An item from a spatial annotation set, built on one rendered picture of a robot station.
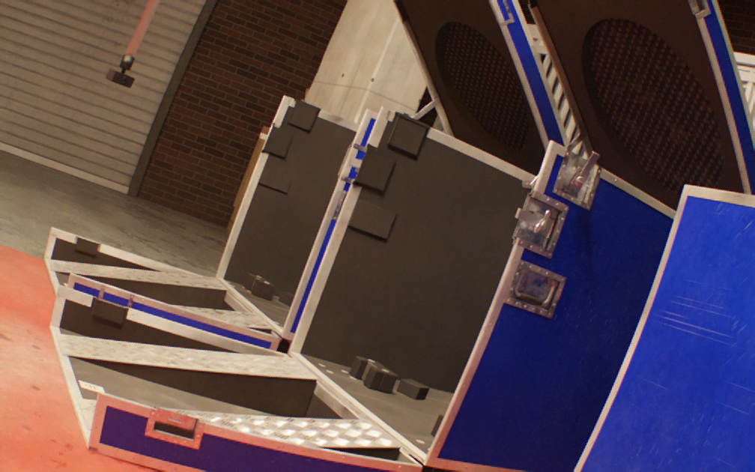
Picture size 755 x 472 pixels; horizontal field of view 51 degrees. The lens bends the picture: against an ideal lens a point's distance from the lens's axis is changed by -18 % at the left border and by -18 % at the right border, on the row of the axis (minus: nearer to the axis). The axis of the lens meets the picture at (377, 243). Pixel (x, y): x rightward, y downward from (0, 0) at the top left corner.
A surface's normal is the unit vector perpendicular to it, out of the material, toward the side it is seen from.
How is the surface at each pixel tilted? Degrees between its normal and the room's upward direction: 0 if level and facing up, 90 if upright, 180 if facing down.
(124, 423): 90
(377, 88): 90
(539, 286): 90
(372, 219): 90
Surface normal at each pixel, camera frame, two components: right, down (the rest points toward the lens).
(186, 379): 0.44, 0.21
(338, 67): -0.79, -0.28
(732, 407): -0.91, -0.34
